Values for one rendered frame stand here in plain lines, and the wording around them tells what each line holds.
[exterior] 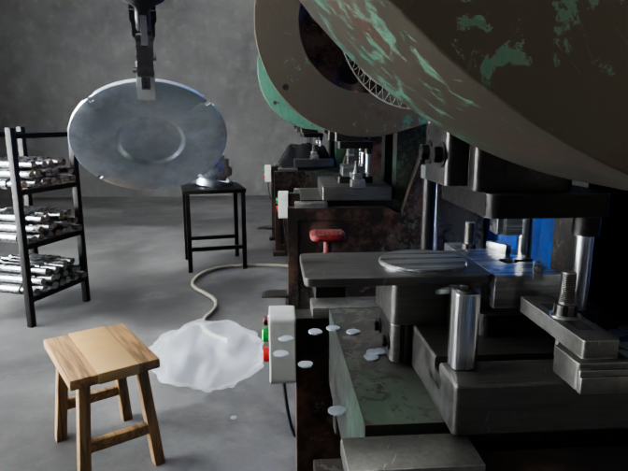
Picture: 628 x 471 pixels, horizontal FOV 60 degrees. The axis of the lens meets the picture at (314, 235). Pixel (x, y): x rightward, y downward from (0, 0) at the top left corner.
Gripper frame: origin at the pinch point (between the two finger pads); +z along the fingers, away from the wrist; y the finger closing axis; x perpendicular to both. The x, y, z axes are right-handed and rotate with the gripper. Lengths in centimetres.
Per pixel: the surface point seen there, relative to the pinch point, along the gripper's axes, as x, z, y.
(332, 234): -33.6, 19.3, -20.7
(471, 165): -39, -19, -37
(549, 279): -49, -11, -50
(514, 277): -45, -11, -49
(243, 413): -26, 122, -24
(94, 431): 21, 125, -22
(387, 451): -21, -9, -67
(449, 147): -37, -20, -34
